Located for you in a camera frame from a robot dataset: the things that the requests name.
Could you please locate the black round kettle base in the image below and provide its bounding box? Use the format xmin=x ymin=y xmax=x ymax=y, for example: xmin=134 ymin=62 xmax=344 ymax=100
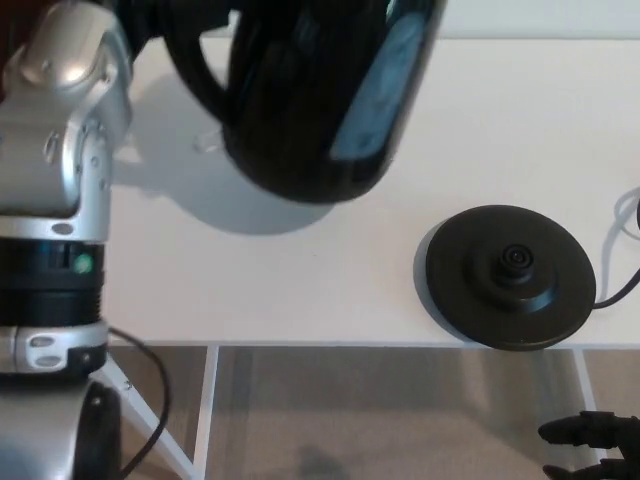
xmin=412 ymin=203 xmax=599 ymax=352

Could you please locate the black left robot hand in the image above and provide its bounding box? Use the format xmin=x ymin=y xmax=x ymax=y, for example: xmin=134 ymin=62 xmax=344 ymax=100
xmin=110 ymin=0 xmax=174 ymax=60

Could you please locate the white metal table frame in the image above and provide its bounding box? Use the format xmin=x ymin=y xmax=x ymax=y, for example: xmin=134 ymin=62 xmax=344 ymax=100
xmin=92 ymin=343 xmax=600 ymax=480

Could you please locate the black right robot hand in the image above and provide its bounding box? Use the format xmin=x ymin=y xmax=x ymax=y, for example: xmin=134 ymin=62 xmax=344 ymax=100
xmin=536 ymin=409 xmax=640 ymax=480

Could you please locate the black electric kettle pot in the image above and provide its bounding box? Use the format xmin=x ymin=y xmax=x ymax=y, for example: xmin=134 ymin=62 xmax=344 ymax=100
xmin=160 ymin=0 xmax=450 ymax=207

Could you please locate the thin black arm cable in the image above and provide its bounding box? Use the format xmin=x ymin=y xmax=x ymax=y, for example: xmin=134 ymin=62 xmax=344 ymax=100
xmin=106 ymin=326 xmax=172 ymax=474

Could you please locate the black kettle base power cord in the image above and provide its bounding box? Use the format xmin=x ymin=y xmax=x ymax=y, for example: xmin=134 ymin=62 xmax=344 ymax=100
xmin=591 ymin=185 xmax=640 ymax=312

